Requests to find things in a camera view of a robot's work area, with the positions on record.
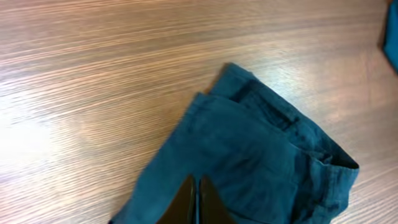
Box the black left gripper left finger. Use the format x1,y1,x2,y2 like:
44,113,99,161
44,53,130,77
157,175,196,224

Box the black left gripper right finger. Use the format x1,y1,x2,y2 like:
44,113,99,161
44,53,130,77
199,176,236,224

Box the dark blue denim shorts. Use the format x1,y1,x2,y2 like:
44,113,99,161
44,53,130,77
111,63,359,223

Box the bright blue garment right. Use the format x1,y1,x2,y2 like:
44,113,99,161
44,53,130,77
382,0,397,73

